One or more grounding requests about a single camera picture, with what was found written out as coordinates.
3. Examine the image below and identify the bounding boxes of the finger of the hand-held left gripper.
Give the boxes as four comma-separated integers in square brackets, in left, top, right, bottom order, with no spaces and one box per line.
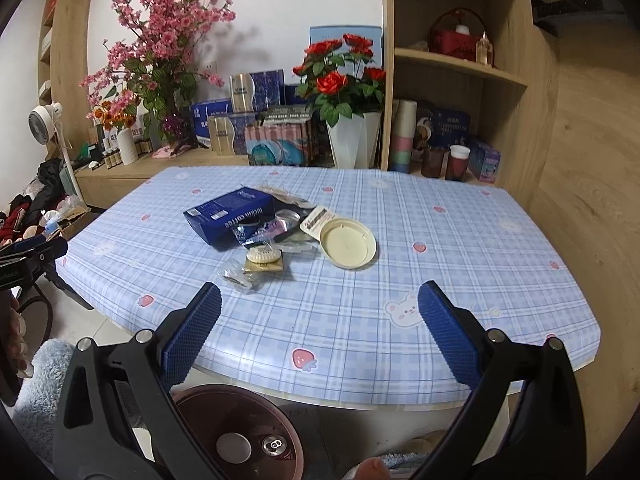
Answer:
[0,236,69,267]

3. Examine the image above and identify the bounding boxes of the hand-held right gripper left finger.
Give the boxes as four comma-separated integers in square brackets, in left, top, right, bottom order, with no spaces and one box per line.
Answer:
[52,281,236,480]

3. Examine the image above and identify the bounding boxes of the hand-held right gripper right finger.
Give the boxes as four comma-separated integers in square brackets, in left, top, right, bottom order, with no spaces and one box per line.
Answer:
[415,280,586,480]

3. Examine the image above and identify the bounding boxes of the brown round waste bin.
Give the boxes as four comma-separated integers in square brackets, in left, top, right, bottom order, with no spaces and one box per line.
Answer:
[172,385,307,480]

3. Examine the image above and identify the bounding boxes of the small clear wrapper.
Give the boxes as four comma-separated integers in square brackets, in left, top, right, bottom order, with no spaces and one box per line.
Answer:
[217,264,262,292]

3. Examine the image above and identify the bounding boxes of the round cookie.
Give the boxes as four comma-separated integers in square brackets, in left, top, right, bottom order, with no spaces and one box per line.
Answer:
[245,246,284,275]

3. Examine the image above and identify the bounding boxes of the purple foil sachet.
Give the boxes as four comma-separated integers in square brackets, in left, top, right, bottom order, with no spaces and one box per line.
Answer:
[239,220,288,248]

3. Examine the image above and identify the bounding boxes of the dark blue coffee box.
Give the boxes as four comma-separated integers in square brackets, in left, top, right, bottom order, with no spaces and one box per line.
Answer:
[182,185,277,252]

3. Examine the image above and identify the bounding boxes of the cream round plastic lid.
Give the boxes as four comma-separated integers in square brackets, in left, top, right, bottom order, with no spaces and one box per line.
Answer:
[319,218,377,269]

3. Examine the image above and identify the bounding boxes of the clear plastic wrapper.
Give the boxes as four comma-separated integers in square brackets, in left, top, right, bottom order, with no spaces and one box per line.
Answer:
[257,184,313,208]

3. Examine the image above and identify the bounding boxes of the white striped label card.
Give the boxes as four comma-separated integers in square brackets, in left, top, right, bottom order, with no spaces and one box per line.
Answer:
[301,207,342,237]

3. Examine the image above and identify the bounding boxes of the person's left hand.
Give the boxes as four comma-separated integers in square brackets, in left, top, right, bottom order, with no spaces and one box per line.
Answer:
[7,305,35,380]

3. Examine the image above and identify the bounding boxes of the person's right hand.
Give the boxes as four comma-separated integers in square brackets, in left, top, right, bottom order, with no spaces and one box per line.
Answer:
[357,457,392,480]

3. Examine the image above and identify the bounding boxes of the cardboard box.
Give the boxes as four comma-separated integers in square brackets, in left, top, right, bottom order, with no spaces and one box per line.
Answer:
[50,205,101,241]

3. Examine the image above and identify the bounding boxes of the low wooden cabinet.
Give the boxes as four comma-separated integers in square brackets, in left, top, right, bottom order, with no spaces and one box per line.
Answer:
[75,147,251,211]

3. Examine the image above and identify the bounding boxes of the white round lid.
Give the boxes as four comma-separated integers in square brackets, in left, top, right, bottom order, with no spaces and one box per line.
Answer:
[215,432,254,465]

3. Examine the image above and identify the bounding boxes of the fluffy blue slipper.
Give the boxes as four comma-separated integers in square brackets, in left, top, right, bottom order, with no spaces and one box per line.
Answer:
[20,338,76,466]

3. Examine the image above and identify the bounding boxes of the white standing fan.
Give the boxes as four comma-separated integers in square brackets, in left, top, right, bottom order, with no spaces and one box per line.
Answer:
[27,102,83,196]

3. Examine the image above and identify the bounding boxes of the fluffy cream striped slipper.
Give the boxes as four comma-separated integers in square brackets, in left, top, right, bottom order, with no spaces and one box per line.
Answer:
[380,430,451,476]

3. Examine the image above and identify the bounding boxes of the orange flowers in white vase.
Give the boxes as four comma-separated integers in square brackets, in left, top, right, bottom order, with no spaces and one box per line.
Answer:
[87,91,140,166]

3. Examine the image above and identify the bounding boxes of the silver drink can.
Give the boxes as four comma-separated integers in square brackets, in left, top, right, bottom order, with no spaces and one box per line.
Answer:
[260,435,287,459]

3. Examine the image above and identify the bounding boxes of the red cup white rim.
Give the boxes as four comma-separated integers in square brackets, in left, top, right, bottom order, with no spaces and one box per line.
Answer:
[445,145,471,182]

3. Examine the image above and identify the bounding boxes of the brown glass cup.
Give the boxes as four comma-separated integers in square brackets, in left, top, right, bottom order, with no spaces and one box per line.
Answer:
[421,147,447,179]

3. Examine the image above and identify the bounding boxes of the small blue purple box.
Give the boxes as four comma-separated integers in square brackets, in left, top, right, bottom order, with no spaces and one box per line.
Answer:
[469,139,502,183]

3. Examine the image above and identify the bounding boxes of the purple flowers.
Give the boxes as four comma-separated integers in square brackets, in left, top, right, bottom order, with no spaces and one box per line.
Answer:
[160,115,188,143]

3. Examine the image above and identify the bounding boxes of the stack of pastel paper cups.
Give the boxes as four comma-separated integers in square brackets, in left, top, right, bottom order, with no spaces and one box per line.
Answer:
[389,99,418,173]

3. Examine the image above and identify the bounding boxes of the gold and blue box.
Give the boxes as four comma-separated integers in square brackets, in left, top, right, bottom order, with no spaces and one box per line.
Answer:
[207,114,256,155]

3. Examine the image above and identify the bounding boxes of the pink and blue plate pack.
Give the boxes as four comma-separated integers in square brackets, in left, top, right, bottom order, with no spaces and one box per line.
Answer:
[245,120,316,167]

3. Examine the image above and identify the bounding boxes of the blue and white carton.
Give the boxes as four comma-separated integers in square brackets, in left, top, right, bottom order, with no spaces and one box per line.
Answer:
[190,100,233,148]

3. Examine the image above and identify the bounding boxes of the dark blue gift box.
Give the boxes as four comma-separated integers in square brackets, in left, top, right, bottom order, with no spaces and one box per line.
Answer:
[415,100,471,151]

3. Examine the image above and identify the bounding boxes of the wooden shelf unit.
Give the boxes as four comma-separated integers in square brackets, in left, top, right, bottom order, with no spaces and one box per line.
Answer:
[380,0,558,196]

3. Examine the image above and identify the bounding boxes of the red rose plant white pot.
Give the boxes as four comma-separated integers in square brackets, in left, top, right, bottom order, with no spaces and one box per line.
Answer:
[292,33,387,170]

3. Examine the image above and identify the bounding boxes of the dark flat box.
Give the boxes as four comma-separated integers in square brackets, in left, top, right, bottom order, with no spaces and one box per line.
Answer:
[260,105,313,126]

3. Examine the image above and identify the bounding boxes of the pink blossom flower arrangement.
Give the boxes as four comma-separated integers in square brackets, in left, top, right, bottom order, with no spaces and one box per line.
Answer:
[80,0,236,146]

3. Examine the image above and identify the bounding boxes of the silver and blue box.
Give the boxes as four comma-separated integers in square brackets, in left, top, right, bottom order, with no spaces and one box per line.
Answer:
[229,69,286,113]

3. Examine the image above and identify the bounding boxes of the red basket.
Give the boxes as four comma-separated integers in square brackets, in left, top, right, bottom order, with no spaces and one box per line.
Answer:
[427,8,487,61]

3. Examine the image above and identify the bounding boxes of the blue flat box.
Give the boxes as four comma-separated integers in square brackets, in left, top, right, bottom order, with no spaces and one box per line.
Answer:
[309,25,384,68]

